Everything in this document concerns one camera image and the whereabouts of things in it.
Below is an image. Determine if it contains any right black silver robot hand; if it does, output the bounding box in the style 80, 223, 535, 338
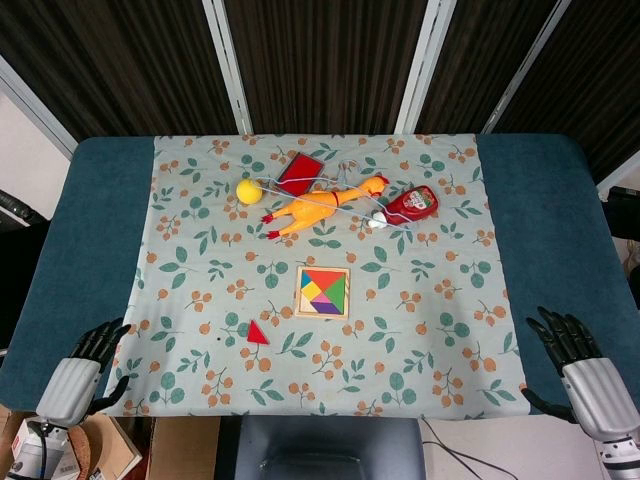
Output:
519, 305, 630, 442

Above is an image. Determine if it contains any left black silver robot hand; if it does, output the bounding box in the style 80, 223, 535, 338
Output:
35, 317, 132, 429

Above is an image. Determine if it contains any red triangle puzzle piece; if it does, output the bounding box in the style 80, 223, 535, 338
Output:
245, 319, 270, 347

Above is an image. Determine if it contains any dark robot base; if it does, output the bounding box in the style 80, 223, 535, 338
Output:
214, 414, 426, 480

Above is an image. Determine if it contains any wooden tangram tray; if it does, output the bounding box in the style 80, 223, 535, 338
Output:
293, 265, 351, 320

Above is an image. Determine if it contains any large green tangram triangle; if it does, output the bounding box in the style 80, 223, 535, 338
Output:
324, 272, 347, 314

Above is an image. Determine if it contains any large red-orange tangram triangle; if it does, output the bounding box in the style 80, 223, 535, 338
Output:
304, 269, 346, 292

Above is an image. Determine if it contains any brown cardboard box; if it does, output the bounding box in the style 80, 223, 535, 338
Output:
84, 414, 221, 480

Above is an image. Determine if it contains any black device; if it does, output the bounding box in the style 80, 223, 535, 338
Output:
606, 185, 640, 239
0, 188, 51, 227

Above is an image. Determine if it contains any floral grey tablecloth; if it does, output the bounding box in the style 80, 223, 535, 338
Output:
102, 132, 534, 419

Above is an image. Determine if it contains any red ketchup bottle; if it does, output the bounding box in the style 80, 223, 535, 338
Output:
367, 183, 441, 231

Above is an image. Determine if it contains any yellow ball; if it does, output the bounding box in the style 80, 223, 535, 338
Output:
235, 178, 264, 205

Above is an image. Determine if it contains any yellow rubber chicken toy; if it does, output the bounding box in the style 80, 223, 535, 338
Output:
259, 174, 391, 242

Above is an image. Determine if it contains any flat red rectangular box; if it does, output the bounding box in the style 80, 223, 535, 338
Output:
277, 152, 326, 197

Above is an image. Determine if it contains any black floor cable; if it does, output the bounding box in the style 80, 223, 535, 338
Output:
422, 418, 501, 480

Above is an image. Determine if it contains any white partition post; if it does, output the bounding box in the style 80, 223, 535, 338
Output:
398, 0, 455, 134
0, 53, 80, 159
478, 0, 587, 135
202, 0, 251, 135

